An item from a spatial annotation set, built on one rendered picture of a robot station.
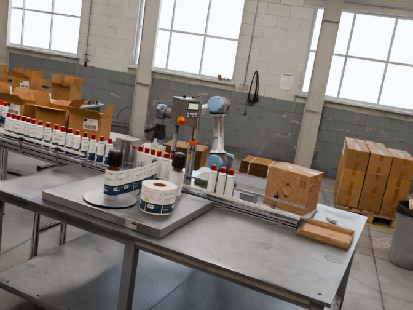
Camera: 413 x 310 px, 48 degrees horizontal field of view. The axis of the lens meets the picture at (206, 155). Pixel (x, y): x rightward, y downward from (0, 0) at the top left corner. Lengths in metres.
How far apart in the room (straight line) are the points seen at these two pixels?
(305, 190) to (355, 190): 3.22
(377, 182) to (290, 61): 3.06
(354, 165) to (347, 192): 0.37
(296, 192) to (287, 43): 5.54
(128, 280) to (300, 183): 1.28
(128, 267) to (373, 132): 6.48
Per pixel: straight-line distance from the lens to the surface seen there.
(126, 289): 2.64
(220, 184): 3.08
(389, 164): 6.30
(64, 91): 7.31
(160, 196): 2.62
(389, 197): 6.39
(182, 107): 3.17
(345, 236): 3.04
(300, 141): 8.46
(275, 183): 3.22
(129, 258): 2.56
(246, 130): 8.62
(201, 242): 2.50
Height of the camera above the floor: 1.79
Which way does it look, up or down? 12 degrees down
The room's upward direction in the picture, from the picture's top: 9 degrees clockwise
